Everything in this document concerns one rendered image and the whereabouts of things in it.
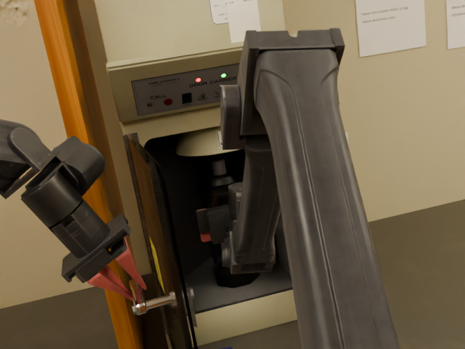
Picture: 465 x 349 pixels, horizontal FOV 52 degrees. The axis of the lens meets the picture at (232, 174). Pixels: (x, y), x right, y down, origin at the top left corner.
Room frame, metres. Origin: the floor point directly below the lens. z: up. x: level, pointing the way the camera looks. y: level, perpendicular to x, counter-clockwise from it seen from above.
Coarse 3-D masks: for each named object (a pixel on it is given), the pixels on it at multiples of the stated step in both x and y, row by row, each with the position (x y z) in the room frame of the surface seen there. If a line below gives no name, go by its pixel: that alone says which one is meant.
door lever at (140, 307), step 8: (136, 288) 0.61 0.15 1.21; (136, 296) 0.58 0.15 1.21; (144, 296) 0.58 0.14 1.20; (168, 296) 0.57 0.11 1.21; (136, 304) 0.56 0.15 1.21; (144, 304) 0.56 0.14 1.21; (152, 304) 0.56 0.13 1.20; (160, 304) 0.56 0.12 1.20; (136, 312) 0.56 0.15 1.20; (144, 312) 0.56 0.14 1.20
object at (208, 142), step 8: (208, 128) 0.90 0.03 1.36; (216, 128) 0.90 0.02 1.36; (184, 136) 0.93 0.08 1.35; (192, 136) 0.91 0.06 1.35; (200, 136) 0.90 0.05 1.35; (208, 136) 0.90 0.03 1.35; (216, 136) 0.90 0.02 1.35; (184, 144) 0.92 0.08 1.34; (192, 144) 0.91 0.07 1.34; (200, 144) 0.90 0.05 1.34; (208, 144) 0.89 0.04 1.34; (216, 144) 0.89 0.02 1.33; (176, 152) 0.94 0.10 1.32; (184, 152) 0.91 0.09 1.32; (192, 152) 0.90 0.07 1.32; (200, 152) 0.89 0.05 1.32; (208, 152) 0.89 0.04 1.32; (216, 152) 0.88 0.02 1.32; (224, 152) 0.88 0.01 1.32
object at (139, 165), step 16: (128, 144) 0.80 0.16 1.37; (144, 160) 0.57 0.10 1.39; (144, 176) 0.62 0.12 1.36; (144, 192) 0.68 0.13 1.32; (160, 192) 0.53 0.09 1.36; (144, 208) 0.75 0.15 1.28; (160, 208) 0.53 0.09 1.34; (160, 224) 0.54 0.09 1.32; (160, 240) 0.58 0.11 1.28; (160, 256) 0.63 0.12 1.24; (160, 272) 0.69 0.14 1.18; (176, 272) 0.53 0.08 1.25; (160, 288) 0.77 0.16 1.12; (176, 288) 0.53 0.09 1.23; (176, 304) 0.54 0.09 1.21; (176, 320) 0.58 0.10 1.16; (176, 336) 0.63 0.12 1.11
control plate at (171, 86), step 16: (144, 80) 0.76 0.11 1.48; (160, 80) 0.77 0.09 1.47; (176, 80) 0.78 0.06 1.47; (192, 80) 0.79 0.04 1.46; (208, 80) 0.80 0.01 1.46; (224, 80) 0.80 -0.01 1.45; (144, 96) 0.78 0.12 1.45; (160, 96) 0.79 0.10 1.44; (176, 96) 0.80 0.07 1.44; (192, 96) 0.81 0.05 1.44; (208, 96) 0.82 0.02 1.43; (144, 112) 0.81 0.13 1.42
